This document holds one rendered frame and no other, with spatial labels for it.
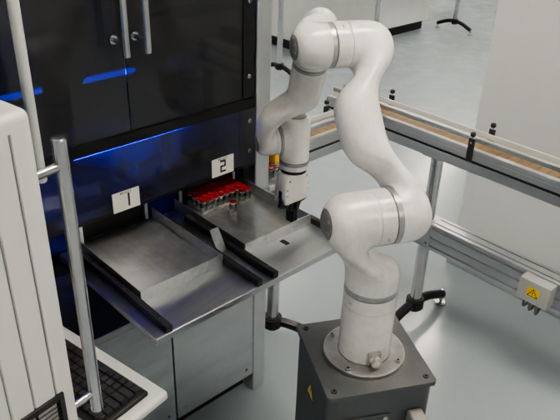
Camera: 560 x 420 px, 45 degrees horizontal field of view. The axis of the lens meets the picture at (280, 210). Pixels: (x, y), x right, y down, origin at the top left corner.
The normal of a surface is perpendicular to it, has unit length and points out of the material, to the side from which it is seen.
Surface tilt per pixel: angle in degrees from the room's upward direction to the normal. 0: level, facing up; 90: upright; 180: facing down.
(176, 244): 0
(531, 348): 0
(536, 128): 90
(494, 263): 90
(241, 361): 90
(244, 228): 0
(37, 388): 90
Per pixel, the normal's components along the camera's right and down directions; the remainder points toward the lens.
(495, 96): -0.73, 0.32
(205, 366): 0.68, 0.37
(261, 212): 0.03, -0.87
